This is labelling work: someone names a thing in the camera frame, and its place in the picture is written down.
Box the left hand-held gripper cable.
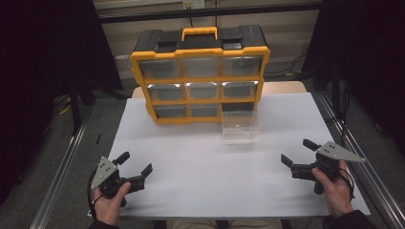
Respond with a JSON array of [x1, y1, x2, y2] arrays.
[[87, 169, 106, 221]]

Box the yellow floor cable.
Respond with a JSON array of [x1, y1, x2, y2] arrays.
[[57, 94, 73, 116]]

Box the white table cover sheet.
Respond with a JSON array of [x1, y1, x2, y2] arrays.
[[87, 92, 372, 219]]

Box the aluminium frame rail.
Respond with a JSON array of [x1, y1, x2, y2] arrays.
[[29, 106, 94, 229], [313, 91, 405, 229]]

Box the black curtain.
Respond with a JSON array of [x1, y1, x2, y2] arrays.
[[300, 0, 405, 149], [0, 0, 124, 206]]

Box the right hand-held gripper cable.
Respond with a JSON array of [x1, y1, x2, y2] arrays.
[[337, 167, 356, 200]]

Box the white wall outlet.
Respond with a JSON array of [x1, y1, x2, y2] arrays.
[[182, 0, 205, 10]]

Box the set of closed organizer drawers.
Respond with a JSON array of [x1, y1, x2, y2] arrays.
[[139, 55, 264, 119]]

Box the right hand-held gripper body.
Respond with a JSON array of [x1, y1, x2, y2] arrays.
[[290, 141, 367, 196]]

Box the black metal stand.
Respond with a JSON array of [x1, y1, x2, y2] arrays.
[[330, 61, 352, 146], [69, 80, 83, 136]]

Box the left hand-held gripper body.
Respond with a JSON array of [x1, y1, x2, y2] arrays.
[[90, 156, 146, 208]]

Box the clear plastic pulled-out drawer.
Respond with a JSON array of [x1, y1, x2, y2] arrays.
[[221, 109, 261, 146]]

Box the hand-held gripper cable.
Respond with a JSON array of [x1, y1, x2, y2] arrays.
[[87, 169, 106, 221], [337, 167, 356, 200]]

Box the yellow black drawer organizer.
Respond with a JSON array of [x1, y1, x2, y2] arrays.
[[130, 24, 271, 125]]

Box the person's left hand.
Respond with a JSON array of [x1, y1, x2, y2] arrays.
[[93, 181, 132, 227]]

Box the black horizontal bar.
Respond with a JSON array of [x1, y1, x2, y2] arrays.
[[96, 2, 323, 25]]

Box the person's right hand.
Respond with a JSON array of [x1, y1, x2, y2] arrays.
[[310, 160, 354, 219]]

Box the black floor cables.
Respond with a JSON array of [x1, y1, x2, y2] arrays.
[[263, 54, 308, 80]]

